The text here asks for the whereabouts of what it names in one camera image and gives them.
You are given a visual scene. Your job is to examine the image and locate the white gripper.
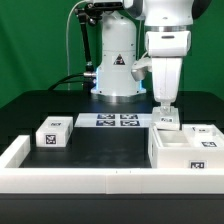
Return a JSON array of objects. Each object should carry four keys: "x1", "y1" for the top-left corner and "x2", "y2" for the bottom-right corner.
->
[{"x1": 145, "y1": 31, "x2": 191, "y2": 115}]

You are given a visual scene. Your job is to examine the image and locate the white cabinet body box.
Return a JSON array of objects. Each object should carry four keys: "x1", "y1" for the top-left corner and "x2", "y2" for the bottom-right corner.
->
[{"x1": 148, "y1": 126, "x2": 224, "y2": 169}]

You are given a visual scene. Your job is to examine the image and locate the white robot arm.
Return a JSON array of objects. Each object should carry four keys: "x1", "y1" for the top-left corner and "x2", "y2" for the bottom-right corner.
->
[{"x1": 90, "y1": 0, "x2": 212, "y2": 114}]

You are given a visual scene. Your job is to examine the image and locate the small white tagged block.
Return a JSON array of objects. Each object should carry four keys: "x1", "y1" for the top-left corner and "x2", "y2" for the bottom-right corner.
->
[{"x1": 36, "y1": 116, "x2": 73, "y2": 147}]

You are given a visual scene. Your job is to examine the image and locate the white border fence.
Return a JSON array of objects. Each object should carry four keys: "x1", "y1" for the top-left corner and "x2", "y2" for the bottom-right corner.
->
[{"x1": 0, "y1": 135, "x2": 224, "y2": 194}]

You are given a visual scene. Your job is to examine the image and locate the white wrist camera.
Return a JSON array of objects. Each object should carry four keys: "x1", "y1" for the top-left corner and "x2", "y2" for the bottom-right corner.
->
[{"x1": 131, "y1": 57, "x2": 152, "y2": 81}]

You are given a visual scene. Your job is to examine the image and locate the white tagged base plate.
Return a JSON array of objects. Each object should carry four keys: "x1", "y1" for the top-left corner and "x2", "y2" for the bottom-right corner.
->
[{"x1": 75, "y1": 113, "x2": 152, "y2": 128}]

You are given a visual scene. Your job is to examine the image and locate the black cable bundle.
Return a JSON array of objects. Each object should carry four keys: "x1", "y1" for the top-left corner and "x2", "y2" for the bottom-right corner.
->
[{"x1": 47, "y1": 73, "x2": 98, "y2": 92}]

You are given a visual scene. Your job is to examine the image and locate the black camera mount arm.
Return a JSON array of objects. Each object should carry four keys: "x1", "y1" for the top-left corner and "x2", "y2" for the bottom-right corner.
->
[{"x1": 75, "y1": 2, "x2": 123, "y2": 79}]

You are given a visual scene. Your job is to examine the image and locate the white cable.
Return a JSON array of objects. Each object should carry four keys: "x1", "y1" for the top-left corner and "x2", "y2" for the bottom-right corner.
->
[{"x1": 65, "y1": 0, "x2": 88, "y2": 92}]

